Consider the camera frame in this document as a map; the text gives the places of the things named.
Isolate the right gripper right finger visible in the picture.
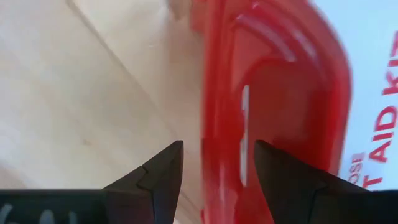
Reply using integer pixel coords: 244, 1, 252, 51
254, 139, 398, 224

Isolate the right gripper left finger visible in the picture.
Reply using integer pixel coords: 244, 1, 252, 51
0, 140, 184, 224

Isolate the red first aid kit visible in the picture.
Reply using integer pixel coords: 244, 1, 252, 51
189, 0, 398, 224

